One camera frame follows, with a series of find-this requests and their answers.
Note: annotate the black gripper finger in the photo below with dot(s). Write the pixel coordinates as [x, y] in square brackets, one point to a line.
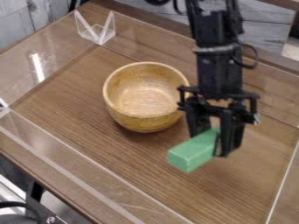
[197, 120]
[231, 131]

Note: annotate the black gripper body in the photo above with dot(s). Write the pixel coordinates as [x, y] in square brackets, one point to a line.
[220, 81]

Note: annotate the green rectangular block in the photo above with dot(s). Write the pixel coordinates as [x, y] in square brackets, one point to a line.
[191, 154]

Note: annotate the brown wooden bowl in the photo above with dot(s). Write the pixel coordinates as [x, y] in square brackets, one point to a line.
[140, 94]

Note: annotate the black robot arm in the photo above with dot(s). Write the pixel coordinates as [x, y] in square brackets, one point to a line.
[215, 28]

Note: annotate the clear acrylic tray wall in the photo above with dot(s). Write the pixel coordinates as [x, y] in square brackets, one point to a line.
[108, 171]

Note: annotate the clear acrylic corner bracket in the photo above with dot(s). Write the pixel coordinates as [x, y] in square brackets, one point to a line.
[93, 32]

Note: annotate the black table leg bracket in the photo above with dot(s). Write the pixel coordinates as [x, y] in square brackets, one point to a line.
[44, 216]

